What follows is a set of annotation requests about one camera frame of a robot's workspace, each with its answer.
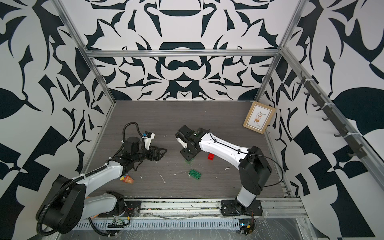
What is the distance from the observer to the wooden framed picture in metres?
0.98

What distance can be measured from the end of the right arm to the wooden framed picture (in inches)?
19.7

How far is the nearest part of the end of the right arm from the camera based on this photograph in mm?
594
